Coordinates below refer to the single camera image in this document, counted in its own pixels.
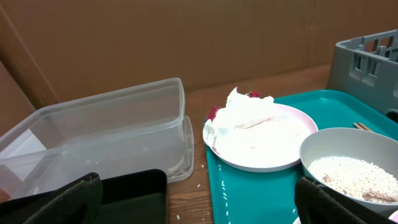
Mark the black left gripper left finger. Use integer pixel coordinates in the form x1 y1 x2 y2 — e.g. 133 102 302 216
25 173 103 224

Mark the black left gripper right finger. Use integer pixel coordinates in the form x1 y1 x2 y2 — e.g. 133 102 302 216
294 176 395 224

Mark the cooked rice pile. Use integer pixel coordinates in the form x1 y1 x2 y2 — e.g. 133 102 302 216
308 157 397 203

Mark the grey bowl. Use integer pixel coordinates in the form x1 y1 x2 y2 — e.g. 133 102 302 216
300 128 397 217

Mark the large pink plate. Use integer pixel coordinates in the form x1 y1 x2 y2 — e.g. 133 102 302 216
203 103 318 173

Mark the white tissue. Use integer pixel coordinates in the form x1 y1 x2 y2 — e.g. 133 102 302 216
203 86 299 156

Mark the red snack wrapper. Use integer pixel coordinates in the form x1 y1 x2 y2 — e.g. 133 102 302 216
206 91 261 121

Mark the black waste tray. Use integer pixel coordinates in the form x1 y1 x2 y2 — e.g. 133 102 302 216
1 169 169 224

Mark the clear plastic waste bin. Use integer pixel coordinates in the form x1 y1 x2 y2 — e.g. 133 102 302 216
1 78 194 201

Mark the grey dishwasher rack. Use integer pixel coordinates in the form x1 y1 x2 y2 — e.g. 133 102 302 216
326 29 397 115

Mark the teal serving tray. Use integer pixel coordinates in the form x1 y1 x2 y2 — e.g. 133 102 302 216
206 90 397 224

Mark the wooden chopstick left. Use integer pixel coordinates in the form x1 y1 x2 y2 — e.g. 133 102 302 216
353 123 365 130

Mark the wooden chopstick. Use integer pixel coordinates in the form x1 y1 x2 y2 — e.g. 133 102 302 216
353 123 365 130
358 123 373 132

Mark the wooden chopstick right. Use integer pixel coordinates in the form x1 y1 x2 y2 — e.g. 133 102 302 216
358 123 373 132

